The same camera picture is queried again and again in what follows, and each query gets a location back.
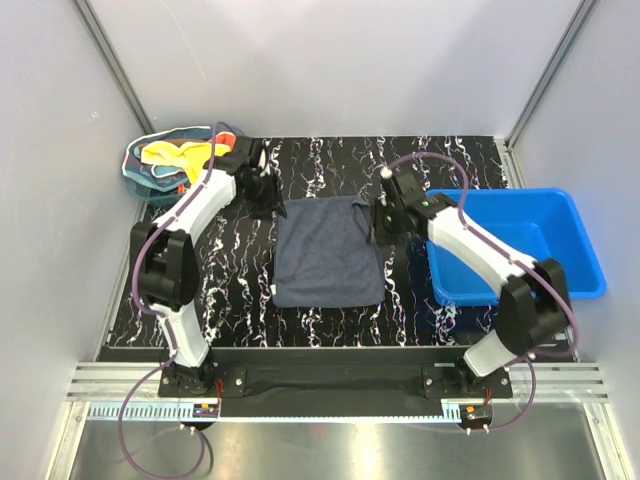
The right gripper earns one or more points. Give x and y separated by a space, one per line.
383 237

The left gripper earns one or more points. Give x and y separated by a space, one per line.
273 201

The dark blue towel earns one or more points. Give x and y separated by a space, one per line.
324 257

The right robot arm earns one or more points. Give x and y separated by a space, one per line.
533 295

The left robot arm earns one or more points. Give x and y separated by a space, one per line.
165 269

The orange towel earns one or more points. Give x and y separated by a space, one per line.
227 142

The yellow towel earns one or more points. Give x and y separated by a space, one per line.
190 157

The teal mesh laundry basket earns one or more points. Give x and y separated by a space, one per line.
160 168

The black marbled table mat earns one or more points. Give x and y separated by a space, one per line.
235 252

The blue plastic bin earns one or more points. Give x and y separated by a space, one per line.
543 223

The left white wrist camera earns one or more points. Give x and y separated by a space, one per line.
260 159

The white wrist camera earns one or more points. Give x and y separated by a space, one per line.
388 191
260 159

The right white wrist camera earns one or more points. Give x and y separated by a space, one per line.
388 191

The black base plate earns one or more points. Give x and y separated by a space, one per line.
325 356

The aluminium frame rail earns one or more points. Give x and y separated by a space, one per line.
555 382

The slotted cable duct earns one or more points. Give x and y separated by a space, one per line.
423 412

